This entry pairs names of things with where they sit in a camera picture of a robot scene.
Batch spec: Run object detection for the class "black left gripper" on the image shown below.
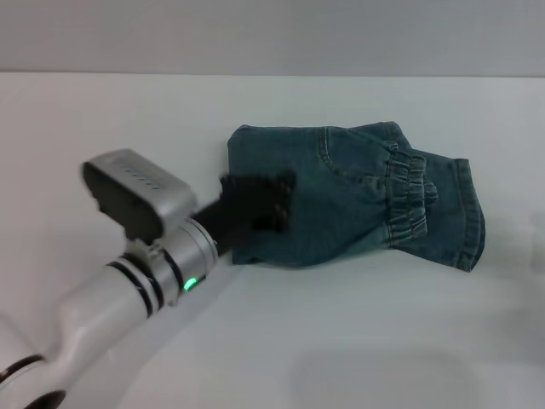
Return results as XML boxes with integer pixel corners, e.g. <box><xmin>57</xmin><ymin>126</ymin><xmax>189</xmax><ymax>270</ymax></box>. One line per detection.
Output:
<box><xmin>193</xmin><ymin>169</ymin><xmax>298</xmax><ymax>258</ymax></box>

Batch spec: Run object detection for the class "blue denim shorts cartoon print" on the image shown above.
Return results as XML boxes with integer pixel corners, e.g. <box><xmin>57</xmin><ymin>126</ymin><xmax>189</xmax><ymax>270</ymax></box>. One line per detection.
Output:
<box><xmin>227</xmin><ymin>121</ymin><xmax>486</xmax><ymax>273</ymax></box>

